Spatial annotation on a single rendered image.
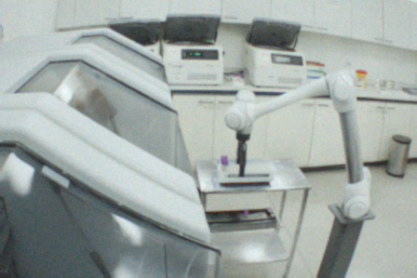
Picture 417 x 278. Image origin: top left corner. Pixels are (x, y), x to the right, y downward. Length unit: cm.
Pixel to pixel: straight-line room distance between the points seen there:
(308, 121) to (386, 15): 181
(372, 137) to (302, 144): 98
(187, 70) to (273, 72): 80
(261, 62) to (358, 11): 151
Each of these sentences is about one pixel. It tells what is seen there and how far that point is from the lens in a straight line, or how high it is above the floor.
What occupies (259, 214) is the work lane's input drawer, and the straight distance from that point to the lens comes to 218.
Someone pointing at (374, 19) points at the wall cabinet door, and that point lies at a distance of 515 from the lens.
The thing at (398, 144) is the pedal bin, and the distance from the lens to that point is 494.
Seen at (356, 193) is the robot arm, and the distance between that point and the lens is 217.
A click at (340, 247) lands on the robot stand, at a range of 253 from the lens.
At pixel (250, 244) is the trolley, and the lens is 289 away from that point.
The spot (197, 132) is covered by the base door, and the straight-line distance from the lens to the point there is 436.
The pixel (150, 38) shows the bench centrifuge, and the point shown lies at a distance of 463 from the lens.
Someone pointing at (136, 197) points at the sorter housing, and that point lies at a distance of 73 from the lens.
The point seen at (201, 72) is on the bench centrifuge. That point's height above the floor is 103.
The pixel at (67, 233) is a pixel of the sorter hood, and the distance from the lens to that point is 56.
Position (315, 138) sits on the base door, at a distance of 470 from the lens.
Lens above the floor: 182
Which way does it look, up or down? 17 degrees down
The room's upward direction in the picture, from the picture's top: 3 degrees clockwise
